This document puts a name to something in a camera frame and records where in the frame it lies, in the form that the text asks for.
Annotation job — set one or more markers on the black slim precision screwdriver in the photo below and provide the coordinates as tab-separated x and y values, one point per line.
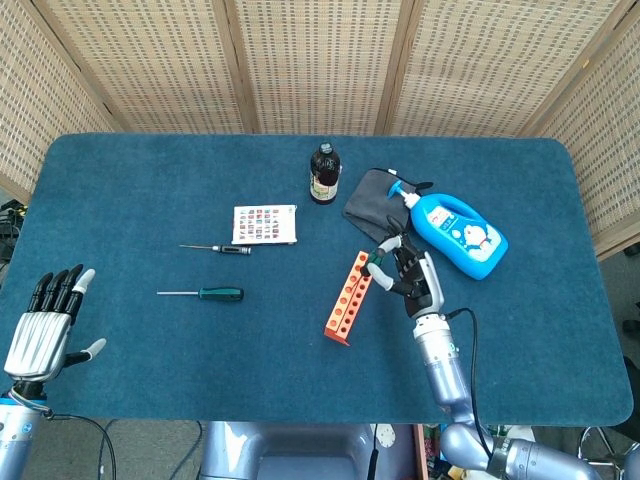
232	249

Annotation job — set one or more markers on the chrome stool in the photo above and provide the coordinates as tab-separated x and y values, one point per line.
597	440

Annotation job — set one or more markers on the blue carpet table mat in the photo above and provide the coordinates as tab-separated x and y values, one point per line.
200	350

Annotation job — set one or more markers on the blue pump lotion bottle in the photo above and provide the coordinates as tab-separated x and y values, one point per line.
460	235

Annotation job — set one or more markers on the blue-grey robot torso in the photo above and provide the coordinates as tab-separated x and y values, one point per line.
300	450

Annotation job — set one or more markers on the woven rattan folding screen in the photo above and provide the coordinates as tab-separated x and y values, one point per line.
315	65

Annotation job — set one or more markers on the orange test tube rack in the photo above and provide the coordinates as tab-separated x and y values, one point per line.
345	300

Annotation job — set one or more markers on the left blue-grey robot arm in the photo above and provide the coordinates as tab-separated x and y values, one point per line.
17	435

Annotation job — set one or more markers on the wooden crate with packages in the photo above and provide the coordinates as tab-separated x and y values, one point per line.
422	450

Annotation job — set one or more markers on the brown bottle with black cap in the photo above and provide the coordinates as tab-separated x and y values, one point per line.
325	175

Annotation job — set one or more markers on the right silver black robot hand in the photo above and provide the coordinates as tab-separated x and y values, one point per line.
420	285

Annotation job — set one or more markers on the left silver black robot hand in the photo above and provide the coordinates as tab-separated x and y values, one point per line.
37	345

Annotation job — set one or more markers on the grey folded cloth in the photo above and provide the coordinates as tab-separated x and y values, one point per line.
370	200

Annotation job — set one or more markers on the white picture-grid book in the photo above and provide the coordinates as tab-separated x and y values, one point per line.
265	225

